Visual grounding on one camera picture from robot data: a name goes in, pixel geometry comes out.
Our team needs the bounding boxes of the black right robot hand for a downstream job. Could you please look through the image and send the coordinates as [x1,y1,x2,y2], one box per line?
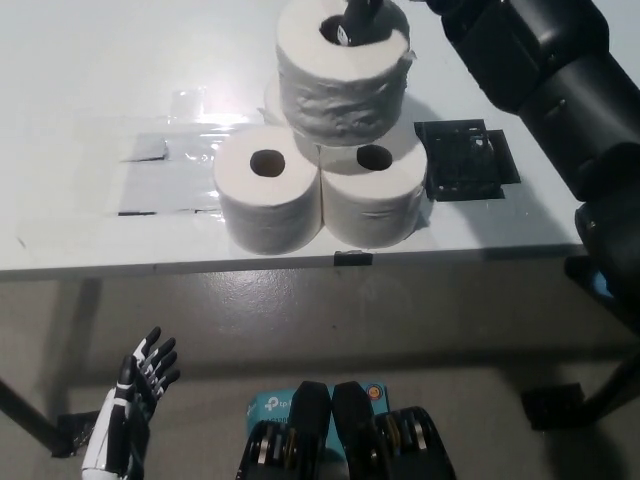
[335,0,401,47]

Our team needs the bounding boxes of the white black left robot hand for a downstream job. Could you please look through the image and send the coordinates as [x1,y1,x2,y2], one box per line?
[81,326,181,480]

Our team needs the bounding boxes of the wrinkled white toilet paper roll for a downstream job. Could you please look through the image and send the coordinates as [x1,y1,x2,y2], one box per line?
[274,0,416,147]

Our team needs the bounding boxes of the smooth white toilet paper roll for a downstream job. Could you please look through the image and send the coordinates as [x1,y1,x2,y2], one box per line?
[319,124,430,250]
[213,125,321,256]
[257,74,324,165]

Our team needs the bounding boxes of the black ribbed robot body blocks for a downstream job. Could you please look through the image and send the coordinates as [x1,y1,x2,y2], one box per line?
[237,380,456,480]

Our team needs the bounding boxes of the teal printed box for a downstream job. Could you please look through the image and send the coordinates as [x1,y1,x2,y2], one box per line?
[248,382,390,471]

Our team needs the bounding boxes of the black square tape patch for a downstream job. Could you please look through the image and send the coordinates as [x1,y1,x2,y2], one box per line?
[413,118,521,203]

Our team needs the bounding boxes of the clear glossy plastic film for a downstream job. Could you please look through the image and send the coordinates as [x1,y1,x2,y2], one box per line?
[107,88,274,219]

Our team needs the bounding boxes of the small black tape strip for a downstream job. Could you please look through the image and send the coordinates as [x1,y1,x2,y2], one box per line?
[333,249,374,268]

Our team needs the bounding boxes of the grey tape patch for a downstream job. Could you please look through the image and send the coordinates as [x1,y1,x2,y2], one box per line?
[119,132,226,216]

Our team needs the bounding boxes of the black table bracket blue insert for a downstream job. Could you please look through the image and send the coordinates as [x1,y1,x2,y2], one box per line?
[564,255,614,304]

